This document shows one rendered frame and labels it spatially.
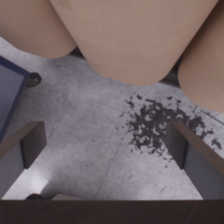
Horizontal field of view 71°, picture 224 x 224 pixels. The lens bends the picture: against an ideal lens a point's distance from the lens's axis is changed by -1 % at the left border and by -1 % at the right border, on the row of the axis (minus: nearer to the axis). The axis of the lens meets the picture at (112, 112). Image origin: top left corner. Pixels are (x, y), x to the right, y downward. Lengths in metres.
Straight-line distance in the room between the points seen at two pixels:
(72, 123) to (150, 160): 0.49
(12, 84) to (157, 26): 0.84
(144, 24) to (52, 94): 0.79
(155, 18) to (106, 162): 0.77
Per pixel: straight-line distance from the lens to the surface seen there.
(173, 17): 0.33
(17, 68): 0.91
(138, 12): 0.32
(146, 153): 0.92
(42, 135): 0.17
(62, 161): 1.00
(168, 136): 0.16
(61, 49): 0.79
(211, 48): 0.51
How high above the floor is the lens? 0.91
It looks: 81 degrees down
